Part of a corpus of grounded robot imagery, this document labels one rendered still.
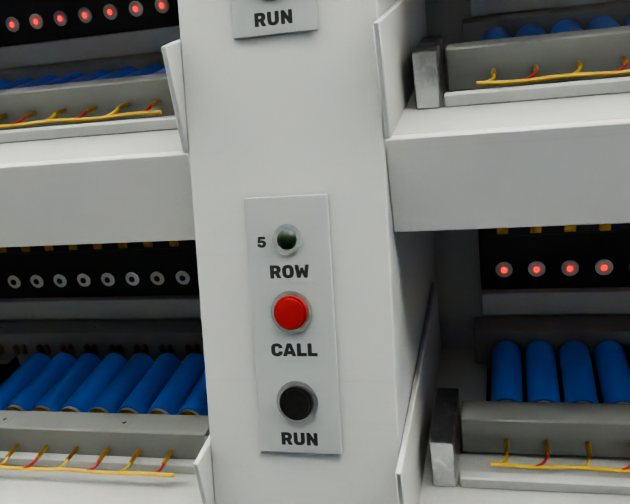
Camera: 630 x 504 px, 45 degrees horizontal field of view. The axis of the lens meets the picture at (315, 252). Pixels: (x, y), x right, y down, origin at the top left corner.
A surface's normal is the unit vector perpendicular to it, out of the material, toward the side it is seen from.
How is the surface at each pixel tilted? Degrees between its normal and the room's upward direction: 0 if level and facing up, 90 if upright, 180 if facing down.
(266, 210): 90
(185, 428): 18
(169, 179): 108
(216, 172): 90
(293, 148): 90
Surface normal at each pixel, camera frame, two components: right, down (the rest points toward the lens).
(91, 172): -0.22, 0.41
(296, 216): -0.25, 0.11
